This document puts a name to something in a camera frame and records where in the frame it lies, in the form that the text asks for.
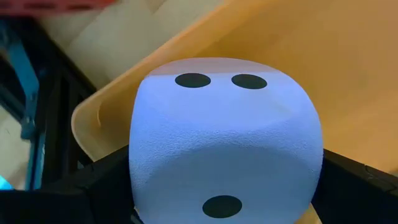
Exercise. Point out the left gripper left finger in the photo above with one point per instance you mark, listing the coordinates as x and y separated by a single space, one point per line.
62 205

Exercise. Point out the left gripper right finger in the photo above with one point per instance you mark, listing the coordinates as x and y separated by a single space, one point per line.
357 199

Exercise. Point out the orange plastic tray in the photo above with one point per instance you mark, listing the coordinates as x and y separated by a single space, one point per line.
342 77

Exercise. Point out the purple foam die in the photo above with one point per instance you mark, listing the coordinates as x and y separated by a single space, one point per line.
224 140

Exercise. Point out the black aluminium table frame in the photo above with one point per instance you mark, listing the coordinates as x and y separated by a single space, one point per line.
59 124

